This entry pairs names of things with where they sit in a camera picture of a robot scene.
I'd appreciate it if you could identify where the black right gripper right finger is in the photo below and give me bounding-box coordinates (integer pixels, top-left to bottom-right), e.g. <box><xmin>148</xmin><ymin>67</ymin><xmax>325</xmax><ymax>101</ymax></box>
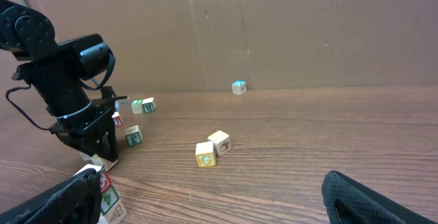
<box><xmin>322</xmin><ymin>171</ymin><xmax>436</xmax><ymax>224</ymax></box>

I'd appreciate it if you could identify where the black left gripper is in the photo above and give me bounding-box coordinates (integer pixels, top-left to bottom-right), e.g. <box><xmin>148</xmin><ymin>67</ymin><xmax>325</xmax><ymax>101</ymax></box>
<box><xmin>49</xmin><ymin>96</ymin><xmax>126</xmax><ymax>162</ymax></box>

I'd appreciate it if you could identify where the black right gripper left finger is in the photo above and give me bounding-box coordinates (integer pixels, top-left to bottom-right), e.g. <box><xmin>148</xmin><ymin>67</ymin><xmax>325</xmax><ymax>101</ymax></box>
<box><xmin>1</xmin><ymin>169</ymin><xmax>103</xmax><ymax>224</ymax></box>

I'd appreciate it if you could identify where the red number three block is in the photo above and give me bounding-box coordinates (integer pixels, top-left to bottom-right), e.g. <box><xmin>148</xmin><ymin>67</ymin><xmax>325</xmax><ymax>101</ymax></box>
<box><xmin>112</xmin><ymin>112</ymin><xmax>123</xmax><ymax>127</ymax></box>

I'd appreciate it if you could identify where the yellow block letter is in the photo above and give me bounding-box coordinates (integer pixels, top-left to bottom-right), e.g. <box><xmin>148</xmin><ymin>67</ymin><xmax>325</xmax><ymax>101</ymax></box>
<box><xmin>90</xmin><ymin>154</ymin><xmax>118</xmax><ymax>171</ymax></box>

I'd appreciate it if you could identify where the red letter wooden block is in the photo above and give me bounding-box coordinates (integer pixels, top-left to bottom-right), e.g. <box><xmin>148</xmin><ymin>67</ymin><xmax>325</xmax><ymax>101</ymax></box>
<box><xmin>73</xmin><ymin>163</ymin><xmax>113</xmax><ymax>195</ymax></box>

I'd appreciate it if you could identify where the letter B wooden block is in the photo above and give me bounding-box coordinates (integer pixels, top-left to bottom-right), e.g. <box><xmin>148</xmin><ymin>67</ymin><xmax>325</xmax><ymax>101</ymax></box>
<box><xmin>98</xmin><ymin>186</ymin><xmax>127</xmax><ymax>224</ymax></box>

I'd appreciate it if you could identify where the letter A wooden block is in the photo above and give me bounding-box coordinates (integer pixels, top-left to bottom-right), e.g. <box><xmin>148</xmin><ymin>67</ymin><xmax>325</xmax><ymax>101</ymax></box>
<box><xmin>125</xmin><ymin>125</ymin><xmax>143</xmax><ymax>147</ymax></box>

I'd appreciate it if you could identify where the number five green block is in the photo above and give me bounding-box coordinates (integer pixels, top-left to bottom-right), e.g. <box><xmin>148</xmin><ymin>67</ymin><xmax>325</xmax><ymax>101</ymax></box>
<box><xmin>142</xmin><ymin>97</ymin><xmax>157</xmax><ymax>113</ymax></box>

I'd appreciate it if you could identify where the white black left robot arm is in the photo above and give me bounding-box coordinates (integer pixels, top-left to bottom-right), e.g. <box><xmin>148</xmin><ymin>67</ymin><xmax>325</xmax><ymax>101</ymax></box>
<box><xmin>1</xmin><ymin>0</ymin><xmax>119</xmax><ymax>162</ymax></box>

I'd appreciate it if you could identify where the yellow block far left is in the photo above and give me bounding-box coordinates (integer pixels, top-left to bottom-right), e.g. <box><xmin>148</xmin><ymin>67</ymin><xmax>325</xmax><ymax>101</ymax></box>
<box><xmin>79</xmin><ymin>152</ymin><xmax>91</xmax><ymax>161</ymax></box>

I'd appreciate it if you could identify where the green letter H block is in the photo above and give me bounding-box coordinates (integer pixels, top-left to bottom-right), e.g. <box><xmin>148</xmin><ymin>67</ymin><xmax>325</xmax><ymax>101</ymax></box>
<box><xmin>131</xmin><ymin>99</ymin><xmax>144</xmax><ymax>114</ymax></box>

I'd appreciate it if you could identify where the scissors picture wooden block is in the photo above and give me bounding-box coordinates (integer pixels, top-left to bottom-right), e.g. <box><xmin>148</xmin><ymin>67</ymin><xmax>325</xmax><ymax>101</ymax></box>
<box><xmin>195</xmin><ymin>141</ymin><xmax>216</xmax><ymax>168</ymax></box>

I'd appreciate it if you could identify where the yellow topped acorn block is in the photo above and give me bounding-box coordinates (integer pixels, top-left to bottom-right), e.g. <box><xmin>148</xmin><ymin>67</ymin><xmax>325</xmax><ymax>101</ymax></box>
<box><xmin>207</xmin><ymin>130</ymin><xmax>232</xmax><ymax>156</ymax></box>

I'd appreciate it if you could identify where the blue letter D block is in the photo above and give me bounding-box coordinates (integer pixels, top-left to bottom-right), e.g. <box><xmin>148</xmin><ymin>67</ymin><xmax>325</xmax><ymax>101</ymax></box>
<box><xmin>232</xmin><ymin>80</ymin><xmax>247</xmax><ymax>95</ymax></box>

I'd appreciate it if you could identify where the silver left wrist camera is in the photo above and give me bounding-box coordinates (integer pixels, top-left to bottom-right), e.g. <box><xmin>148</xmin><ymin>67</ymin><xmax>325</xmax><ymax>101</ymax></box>
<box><xmin>114</xmin><ymin>98</ymin><xmax>132</xmax><ymax>112</ymax></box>

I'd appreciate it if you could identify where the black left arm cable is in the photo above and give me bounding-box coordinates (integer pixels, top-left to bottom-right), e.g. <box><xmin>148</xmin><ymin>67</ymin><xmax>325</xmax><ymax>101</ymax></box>
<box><xmin>5</xmin><ymin>86</ymin><xmax>52</xmax><ymax>132</ymax></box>

